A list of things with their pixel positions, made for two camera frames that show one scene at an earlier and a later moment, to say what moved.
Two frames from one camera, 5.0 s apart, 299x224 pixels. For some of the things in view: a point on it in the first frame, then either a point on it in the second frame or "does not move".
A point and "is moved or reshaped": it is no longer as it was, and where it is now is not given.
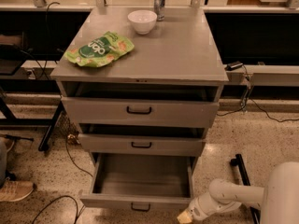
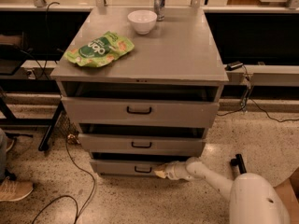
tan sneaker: (15, 190) does not move
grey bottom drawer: (141, 181) is moved or reshaped
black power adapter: (233, 65) does not move
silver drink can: (160, 3) does not move
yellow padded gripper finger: (184, 217) → (162, 173)
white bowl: (142, 21) does not move
